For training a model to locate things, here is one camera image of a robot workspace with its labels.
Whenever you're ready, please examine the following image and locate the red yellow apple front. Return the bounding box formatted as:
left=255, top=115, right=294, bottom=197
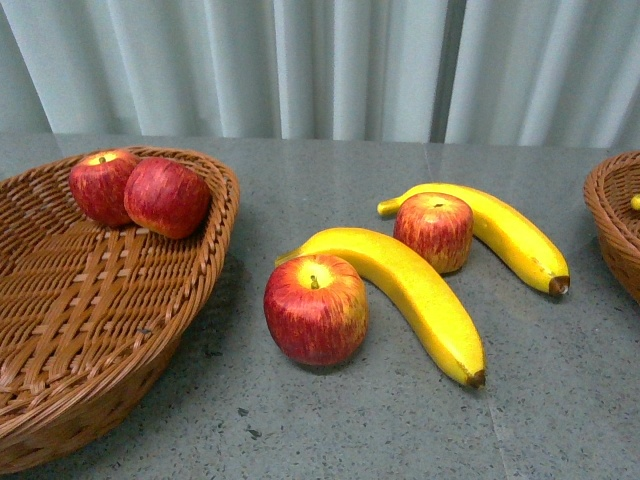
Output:
left=263, top=254, right=369, bottom=367

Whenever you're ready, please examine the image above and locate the red yellow apple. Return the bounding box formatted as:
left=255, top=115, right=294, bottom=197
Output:
left=263, top=254, right=369, bottom=367
left=393, top=192, right=474, bottom=274

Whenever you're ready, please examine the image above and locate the front yellow banana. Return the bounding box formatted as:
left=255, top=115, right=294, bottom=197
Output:
left=275, top=227, right=486, bottom=389

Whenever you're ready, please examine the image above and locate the yellow banana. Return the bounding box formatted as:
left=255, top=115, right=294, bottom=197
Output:
left=275, top=227, right=486, bottom=389
left=377, top=183, right=570, bottom=297

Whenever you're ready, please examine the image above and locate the dark red apple in basket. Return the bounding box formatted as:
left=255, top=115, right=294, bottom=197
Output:
left=124, top=157, right=211, bottom=240

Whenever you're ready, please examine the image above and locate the rear yellow banana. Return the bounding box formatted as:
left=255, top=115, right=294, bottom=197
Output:
left=377, top=183, right=570, bottom=297

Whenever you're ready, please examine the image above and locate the red apple back left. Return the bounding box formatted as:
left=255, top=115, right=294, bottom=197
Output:
left=68, top=149, right=140, bottom=228

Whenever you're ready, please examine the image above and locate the left brown wicker basket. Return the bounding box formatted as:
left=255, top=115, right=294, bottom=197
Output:
left=1, top=146, right=240, bottom=474

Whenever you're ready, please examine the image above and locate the brown wicker basket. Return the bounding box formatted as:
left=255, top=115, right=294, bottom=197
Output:
left=1, top=146, right=240, bottom=474
left=583, top=150, right=639, bottom=300

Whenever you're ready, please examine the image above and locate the grey pleated curtain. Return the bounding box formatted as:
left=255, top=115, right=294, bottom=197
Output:
left=1, top=1, right=639, bottom=148

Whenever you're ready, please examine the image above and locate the right brown wicker basket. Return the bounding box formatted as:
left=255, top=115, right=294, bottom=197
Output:
left=583, top=150, right=639, bottom=300

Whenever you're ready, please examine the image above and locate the yellow fruit in right basket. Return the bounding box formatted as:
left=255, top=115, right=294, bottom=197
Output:
left=630, top=195, right=640, bottom=211

